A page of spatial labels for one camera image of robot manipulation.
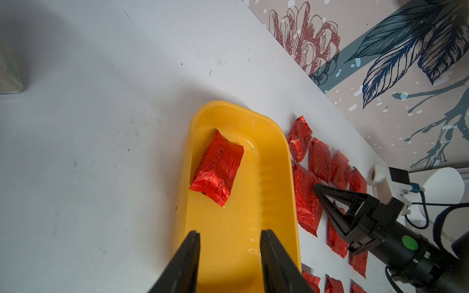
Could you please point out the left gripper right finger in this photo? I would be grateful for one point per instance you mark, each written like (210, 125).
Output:
(280, 274)

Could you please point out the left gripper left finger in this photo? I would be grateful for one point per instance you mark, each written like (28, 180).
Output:
(181, 273)

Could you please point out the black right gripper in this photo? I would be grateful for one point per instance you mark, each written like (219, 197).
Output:
(369, 225)

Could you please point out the yellow storage box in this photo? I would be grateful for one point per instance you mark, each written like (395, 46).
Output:
(262, 198)

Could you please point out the eleventh red tea bag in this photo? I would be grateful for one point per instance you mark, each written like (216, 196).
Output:
(299, 139)

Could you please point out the twelfth red tea bag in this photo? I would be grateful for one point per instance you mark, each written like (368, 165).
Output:
(215, 175)

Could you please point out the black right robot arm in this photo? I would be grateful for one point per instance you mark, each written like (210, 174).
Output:
(462, 254)

